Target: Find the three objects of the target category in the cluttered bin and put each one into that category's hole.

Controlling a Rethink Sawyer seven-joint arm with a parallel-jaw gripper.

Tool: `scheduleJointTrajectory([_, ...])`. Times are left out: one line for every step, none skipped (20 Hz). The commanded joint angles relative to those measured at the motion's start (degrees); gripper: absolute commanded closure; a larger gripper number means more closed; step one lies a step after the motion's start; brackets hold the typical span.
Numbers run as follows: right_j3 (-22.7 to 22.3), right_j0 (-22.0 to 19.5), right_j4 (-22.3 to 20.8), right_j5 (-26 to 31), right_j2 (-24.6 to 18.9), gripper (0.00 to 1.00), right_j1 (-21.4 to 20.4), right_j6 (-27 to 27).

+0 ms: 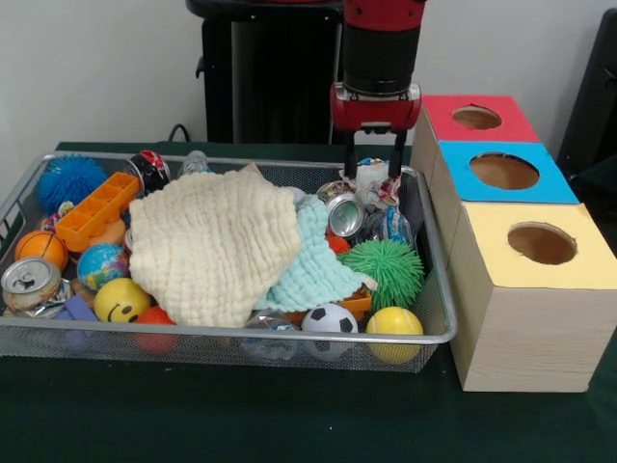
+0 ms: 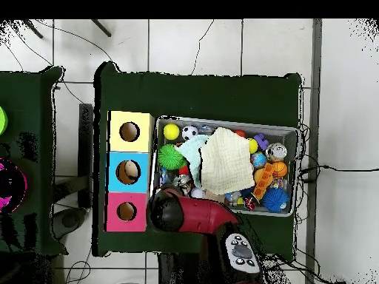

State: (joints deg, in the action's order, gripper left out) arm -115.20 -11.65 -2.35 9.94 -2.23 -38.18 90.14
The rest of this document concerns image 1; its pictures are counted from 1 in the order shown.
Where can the black and white soccer ball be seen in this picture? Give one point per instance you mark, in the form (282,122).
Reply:
(330,320)

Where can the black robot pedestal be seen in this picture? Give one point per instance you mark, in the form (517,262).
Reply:
(270,72)

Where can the blue spiky rubber ball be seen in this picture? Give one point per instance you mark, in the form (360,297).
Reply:
(70,181)

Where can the orange basketball toy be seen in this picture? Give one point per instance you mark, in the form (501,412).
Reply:
(41,248)

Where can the green spiky rubber ball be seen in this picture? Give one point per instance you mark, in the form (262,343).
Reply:
(385,272)

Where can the cream waffle cloth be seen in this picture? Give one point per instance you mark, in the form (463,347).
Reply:
(212,241)

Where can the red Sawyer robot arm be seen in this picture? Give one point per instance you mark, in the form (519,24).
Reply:
(378,53)

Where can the shallow clear mesh bin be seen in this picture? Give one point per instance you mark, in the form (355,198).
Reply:
(193,347)

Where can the black chair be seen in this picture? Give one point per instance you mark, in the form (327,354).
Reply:
(593,96)

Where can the mint waffle cloth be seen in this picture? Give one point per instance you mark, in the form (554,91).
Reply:
(313,275)

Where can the long orange plastic brick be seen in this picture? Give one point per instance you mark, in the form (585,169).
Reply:
(94,212)

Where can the blue globe ball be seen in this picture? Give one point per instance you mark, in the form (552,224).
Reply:
(101,265)

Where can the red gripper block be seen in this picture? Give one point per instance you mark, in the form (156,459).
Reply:
(376,113)

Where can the dark green tablecloth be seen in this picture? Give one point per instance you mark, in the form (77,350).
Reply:
(289,419)
(600,193)

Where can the wooden box with three holes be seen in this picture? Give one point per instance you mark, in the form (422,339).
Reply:
(530,337)

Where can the crushed silver drink can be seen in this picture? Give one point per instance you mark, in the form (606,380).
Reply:
(29,282)

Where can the plain yellow ball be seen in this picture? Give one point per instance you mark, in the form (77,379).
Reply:
(394,325)

